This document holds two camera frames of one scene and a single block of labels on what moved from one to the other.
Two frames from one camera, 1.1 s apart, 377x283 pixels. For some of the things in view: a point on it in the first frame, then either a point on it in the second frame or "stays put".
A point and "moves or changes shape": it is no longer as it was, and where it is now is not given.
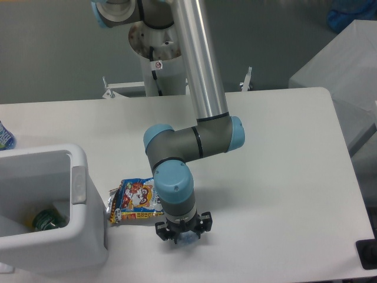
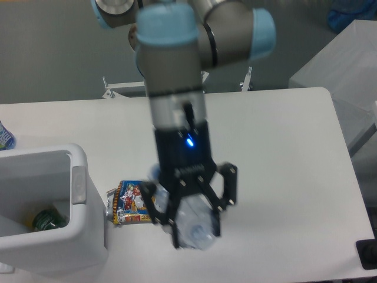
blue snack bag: x=135 y=198 stays put
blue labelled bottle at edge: x=7 y=140 stays put
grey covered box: x=347 y=68 stays put
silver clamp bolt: x=245 y=85 stays put
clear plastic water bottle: x=187 y=238 moves or changes shape
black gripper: x=205 y=221 → x=184 y=155
